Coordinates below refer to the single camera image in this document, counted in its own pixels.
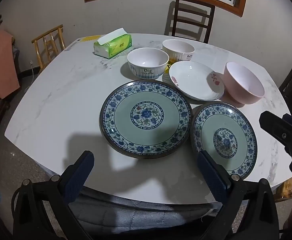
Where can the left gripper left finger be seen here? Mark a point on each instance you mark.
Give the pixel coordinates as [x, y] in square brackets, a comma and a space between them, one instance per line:
[76, 175]

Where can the bamboo chair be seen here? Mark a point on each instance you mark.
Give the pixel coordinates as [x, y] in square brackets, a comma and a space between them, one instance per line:
[48, 46]

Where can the white bowl blue base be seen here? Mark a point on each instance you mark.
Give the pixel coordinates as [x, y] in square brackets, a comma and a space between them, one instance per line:
[147, 63]

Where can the pink bowl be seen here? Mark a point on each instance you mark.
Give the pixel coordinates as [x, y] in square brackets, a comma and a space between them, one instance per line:
[242, 85]

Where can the yellow corner label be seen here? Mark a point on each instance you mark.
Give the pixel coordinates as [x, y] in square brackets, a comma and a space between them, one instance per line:
[89, 38]

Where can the grey chair cushion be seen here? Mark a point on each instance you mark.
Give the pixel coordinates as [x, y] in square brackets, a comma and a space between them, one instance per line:
[104, 216]

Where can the white plate pink flowers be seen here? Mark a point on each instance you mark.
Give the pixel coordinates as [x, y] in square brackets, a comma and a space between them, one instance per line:
[196, 80]

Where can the yellow hot warning sticker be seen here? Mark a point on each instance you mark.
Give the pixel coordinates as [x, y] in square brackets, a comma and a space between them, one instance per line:
[172, 63]

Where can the small blue floral plate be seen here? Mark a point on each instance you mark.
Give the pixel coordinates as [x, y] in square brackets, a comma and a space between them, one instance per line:
[227, 136]

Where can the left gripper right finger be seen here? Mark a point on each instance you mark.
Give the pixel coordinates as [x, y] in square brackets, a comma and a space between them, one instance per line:
[215, 176]

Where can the white bowl orange base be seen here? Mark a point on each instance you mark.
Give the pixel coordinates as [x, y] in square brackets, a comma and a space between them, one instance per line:
[178, 50]

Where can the large blue floral plate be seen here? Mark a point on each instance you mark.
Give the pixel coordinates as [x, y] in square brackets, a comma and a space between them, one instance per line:
[146, 119]

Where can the green tissue box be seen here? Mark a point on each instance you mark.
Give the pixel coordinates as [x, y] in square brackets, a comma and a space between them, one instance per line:
[112, 43]

